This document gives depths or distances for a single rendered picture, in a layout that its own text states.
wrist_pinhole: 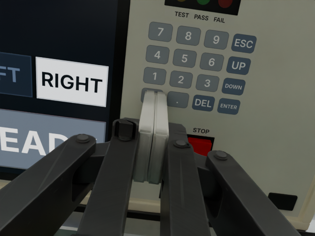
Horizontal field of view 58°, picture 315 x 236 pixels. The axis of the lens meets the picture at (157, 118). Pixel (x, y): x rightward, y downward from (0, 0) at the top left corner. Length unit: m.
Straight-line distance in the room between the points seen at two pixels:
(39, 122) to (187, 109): 0.11
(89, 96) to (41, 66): 0.04
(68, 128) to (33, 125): 0.03
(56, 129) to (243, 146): 0.14
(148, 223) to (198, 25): 0.16
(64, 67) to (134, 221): 0.13
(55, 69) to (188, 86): 0.09
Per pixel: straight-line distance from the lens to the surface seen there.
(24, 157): 0.25
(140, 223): 0.24
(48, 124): 0.23
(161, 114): 0.16
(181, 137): 0.15
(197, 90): 0.21
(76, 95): 0.21
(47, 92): 0.22
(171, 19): 0.20
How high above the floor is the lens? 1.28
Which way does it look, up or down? 22 degrees down
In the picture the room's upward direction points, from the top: 8 degrees clockwise
